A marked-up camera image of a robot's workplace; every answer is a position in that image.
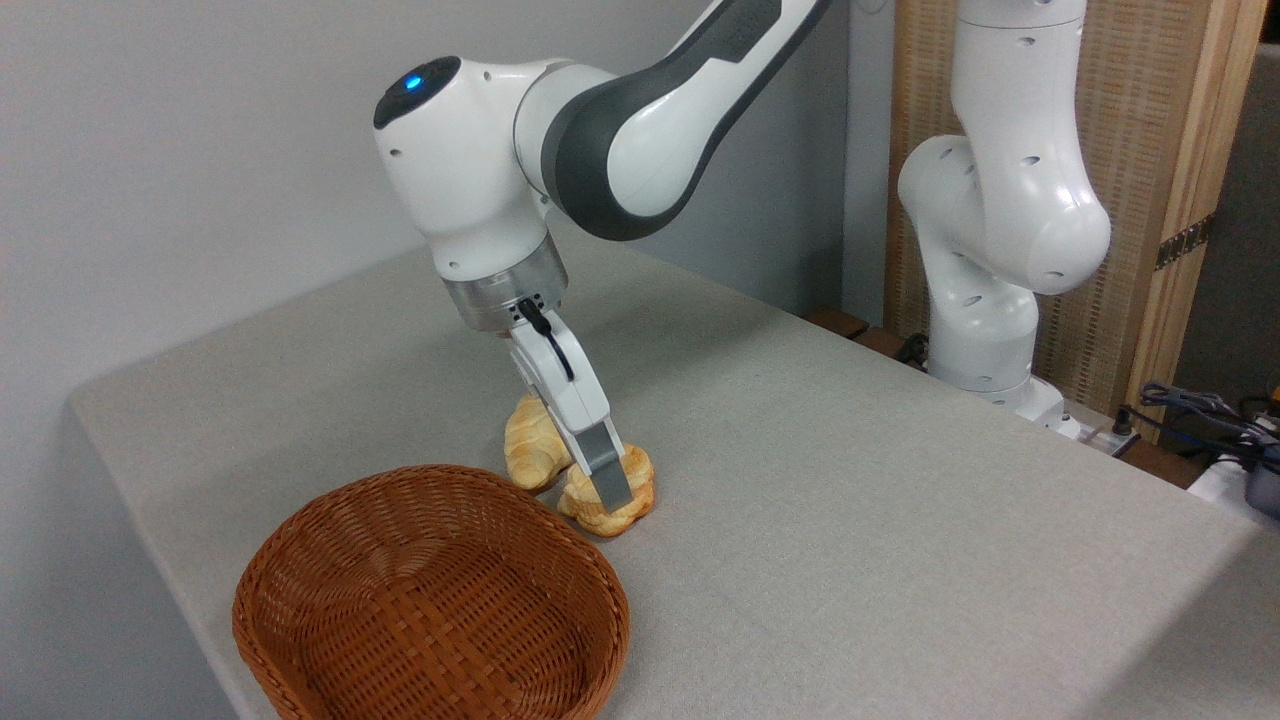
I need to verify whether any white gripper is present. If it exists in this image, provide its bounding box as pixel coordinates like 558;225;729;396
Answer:
507;310;635;512

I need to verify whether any round bread bun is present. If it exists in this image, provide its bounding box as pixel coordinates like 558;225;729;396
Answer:
555;444;658;539

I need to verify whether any long braided bread loaf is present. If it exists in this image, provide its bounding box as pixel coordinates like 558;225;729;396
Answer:
503;391;574;493

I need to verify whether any brown wicker basket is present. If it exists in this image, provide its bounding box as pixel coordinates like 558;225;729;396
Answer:
232;464;632;720

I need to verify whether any grey tablecloth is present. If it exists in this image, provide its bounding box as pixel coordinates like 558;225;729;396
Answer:
68;225;1280;720

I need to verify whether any white cloth object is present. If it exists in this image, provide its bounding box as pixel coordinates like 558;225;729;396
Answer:
1187;454;1280;533

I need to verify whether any brass screen hinge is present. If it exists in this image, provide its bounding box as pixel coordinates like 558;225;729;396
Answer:
1154;214;1217;272

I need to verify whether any wooden woven folding screen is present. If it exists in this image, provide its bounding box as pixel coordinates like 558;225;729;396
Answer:
884;0;1271;443

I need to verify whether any grey box device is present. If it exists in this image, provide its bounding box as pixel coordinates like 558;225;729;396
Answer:
1244;444;1280;520

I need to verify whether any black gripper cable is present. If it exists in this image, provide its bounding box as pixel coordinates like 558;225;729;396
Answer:
514;297;577;384

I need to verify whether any blue grey cable bundle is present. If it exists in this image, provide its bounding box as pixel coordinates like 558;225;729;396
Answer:
1125;378;1280;473

